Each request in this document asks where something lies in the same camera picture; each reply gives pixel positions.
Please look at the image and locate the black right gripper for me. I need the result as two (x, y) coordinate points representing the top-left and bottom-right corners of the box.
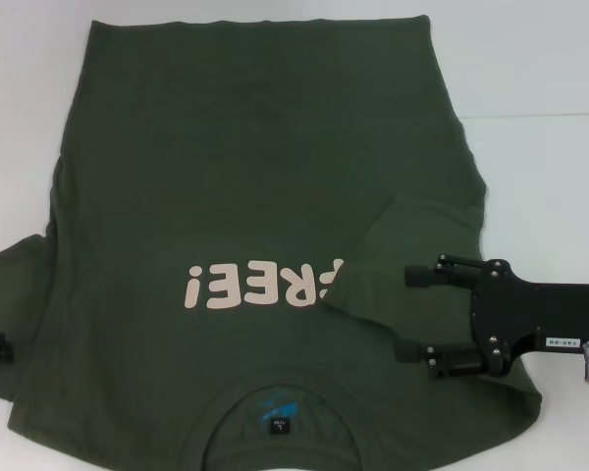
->
(394, 252), (589, 381)

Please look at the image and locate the dark green FREE t-shirt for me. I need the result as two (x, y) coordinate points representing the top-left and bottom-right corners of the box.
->
(0, 18), (544, 471)

